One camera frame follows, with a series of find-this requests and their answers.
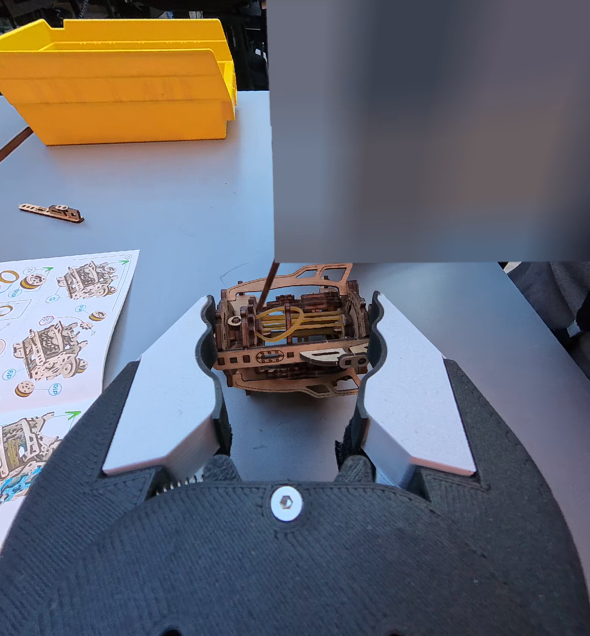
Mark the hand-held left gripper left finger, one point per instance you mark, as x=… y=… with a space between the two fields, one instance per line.
x=165 y=397

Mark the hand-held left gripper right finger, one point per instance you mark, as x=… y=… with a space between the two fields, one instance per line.
x=414 y=397

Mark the wooden mechanical model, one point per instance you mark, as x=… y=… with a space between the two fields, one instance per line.
x=285 y=357

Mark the thin wooden stick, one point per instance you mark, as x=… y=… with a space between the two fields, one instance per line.
x=267 y=288

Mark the small wooden model part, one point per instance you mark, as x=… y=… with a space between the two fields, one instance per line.
x=56 y=212

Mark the yellow rubber band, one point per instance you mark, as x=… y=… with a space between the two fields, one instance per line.
x=275 y=339

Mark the illustrated instruction booklet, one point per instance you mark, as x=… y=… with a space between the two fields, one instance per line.
x=51 y=308

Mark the person's grey clothing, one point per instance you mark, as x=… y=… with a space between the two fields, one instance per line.
x=548 y=293

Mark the yellow plastic storage bin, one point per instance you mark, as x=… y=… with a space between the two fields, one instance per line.
x=126 y=119

